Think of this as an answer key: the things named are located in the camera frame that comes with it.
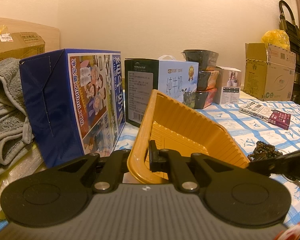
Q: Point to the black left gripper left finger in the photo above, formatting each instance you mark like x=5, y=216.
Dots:
x=111, y=175

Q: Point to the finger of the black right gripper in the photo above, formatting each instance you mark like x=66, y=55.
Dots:
x=287, y=165

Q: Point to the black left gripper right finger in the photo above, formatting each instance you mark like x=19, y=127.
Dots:
x=175, y=165

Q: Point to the yellow plastic tray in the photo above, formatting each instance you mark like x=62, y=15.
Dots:
x=173, y=125

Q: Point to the blue checkered bed sheet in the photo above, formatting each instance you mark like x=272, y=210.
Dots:
x=232, y=202

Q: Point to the AutoCAD book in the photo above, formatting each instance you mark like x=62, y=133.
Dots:
x=265, y=113

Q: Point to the bottom red food box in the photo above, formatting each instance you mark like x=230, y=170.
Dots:
x=204, y=98

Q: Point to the blue cartoon milk carton box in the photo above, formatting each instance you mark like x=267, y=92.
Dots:
x=74, y=101

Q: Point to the white cow milk carton box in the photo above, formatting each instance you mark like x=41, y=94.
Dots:
x=177, y=79

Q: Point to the middle orange food box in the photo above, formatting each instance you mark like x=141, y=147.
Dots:
x=207, y=79

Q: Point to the large cardboard box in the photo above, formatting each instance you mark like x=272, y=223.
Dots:
x=269, y=72

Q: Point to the small white product box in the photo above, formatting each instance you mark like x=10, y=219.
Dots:
x=228, y=85

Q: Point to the grey folded towel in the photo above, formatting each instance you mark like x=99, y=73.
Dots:
x=15, y=130

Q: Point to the top black food bowl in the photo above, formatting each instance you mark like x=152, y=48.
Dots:
x=206, y=59

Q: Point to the yellow plastic bag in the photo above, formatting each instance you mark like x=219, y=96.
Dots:
x=276, y=37

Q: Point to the black folding cart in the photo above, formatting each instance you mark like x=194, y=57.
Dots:
x=293, y=32

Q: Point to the cardboard box with label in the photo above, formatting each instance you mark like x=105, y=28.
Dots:
x=21, y=45

